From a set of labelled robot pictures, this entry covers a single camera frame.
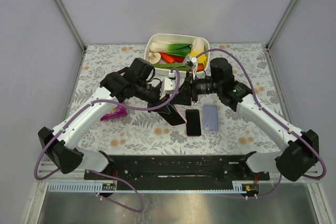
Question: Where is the lilac phone case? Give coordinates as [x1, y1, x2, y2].
[203, 104, 219, 132]

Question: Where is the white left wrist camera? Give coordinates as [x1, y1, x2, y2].
[160, 68, 181, 99]

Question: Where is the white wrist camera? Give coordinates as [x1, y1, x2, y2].
[160, 68, 181, 99]
[183, 56, 198, 79]

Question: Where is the toy red chili pepper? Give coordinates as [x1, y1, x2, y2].
[160, 52, 184, 64]

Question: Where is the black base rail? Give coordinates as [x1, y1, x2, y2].
[83, 153, 271, 192]

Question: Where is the toy napa cabbage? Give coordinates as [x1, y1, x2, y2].
[188, 38, 207, 65]

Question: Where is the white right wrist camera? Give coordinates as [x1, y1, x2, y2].
[183, 56, 198, 79]

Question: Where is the purple snack packet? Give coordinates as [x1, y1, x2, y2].
[100, 105, 128, 121]

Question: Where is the toy orange tomato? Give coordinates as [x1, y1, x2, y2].
[197, 64, 204, 72]

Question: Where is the black phone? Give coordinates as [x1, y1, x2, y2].
[185, 109, 202, 137]

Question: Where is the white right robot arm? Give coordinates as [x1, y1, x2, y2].
[173, 58, 319, 182]

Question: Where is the toy mushroom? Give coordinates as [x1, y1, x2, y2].
[148, 52, 161, 65]

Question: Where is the toy bok choy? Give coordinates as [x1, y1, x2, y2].
[149, 42, 191, 58]

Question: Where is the toy green bean pod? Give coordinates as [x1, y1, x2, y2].
[153, 62, 189, 71]

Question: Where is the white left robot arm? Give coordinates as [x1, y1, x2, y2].
[38, 58, 181, 174]

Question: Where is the white rectangular food container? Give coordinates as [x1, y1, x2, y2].
[144, 34, 210, 78]

